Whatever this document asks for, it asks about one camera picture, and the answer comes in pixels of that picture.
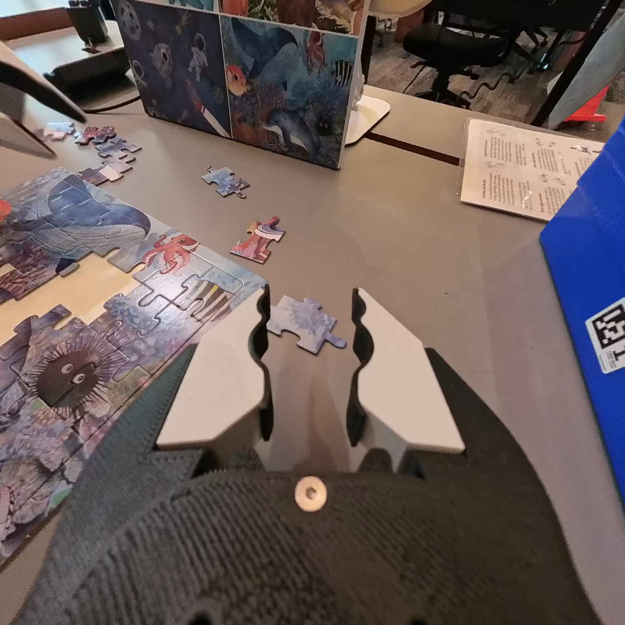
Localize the white monitor stand base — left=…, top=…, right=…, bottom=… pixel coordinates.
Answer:
left=344, top=49, right=391, bottom=146

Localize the black office chair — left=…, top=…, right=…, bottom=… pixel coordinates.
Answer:
left=403, top=0, right=521, bottom=105

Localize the purple blue puzzle piece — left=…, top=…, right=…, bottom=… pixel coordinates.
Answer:
left=94, top=138, right=143, bottom=163

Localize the pink purple coral puzzle piece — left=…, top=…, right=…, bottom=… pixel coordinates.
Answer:
left=73, top=125, right=119, bottom=147

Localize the blue plastic bin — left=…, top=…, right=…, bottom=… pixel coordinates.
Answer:
left=539, top=128, right=625, bottom=521

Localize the black handheld device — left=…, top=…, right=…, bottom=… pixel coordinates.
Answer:
left=43, top=48, right=132, bottom=101

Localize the black battery charger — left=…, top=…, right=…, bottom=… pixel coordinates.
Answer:
left=66, top=0, right=109, bottom=46

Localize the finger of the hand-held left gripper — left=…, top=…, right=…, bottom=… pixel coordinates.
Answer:
left=0, top=113, right=58, bottom=160
left=0, top=41, right=89, bottom=124

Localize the black metal table leg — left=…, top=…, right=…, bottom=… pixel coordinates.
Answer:
left=531, top=0, right=625, bottom=129

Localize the beige chair seat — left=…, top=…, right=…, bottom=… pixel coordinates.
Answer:
left=368, top=0, right=426, bottom=16

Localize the assembled sea jigsaw puzzle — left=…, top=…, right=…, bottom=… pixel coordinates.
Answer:
left=0, top=166, right=270, bottom=569

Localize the blue white puzzle piece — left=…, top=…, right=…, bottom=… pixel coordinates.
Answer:
left=201, top=166, right=251, bottom=200

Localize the red striped puzzle piece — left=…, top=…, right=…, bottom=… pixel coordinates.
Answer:
left=229, top=216, right=287, bottom=265

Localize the illustrated puzzle box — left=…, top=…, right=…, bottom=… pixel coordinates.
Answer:
left=111, top=0, right=368, bottom=173

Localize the blue lilac puzzle piece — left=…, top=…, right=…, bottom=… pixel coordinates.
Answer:
left=266, top=294, right=348, bottom=355

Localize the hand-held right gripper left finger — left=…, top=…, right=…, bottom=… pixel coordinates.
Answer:
left=155, top=285, right=276, bottom=465

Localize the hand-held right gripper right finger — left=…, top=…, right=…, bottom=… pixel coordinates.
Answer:
left=346, top=287, right=466, bottom=472

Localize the red object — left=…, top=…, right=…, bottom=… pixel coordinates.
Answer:
left=562, top=85, right=612, bottom=124

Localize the instruction sheet in plastic sleeve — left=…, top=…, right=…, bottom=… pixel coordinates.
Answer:
left=460, top=117, right=607, bottom=223

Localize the striped white purple puzzle piece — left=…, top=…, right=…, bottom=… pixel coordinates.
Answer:
left=76, top=156, right=134, bottom=187

